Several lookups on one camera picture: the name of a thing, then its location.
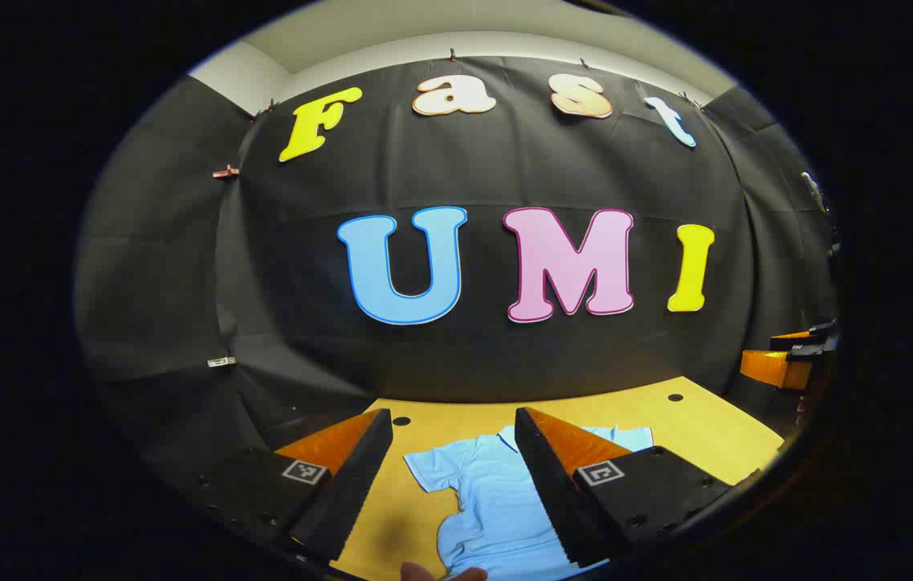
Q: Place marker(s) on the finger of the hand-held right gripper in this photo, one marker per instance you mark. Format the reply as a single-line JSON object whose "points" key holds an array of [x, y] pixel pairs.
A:
{"points": [[775, 369], [807, 335]]}

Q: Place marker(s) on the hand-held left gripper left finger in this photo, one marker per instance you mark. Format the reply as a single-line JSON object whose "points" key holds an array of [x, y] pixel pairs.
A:
{"points": [[348, 492]]}

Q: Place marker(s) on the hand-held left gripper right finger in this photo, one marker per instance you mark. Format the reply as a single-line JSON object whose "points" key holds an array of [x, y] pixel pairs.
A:
{"points": [[553, 500]]}

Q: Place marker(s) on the light blue T-shirt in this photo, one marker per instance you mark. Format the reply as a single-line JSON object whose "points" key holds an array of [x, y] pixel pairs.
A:
{"points": [[489, 500]]}

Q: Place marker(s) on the silver clip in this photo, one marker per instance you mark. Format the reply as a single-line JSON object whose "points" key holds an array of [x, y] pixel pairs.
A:
{"points": [[221, 361]]}

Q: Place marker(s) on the black backdrop cloth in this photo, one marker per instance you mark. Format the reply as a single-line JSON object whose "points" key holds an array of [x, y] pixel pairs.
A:
{"points": [[505, 161]]}

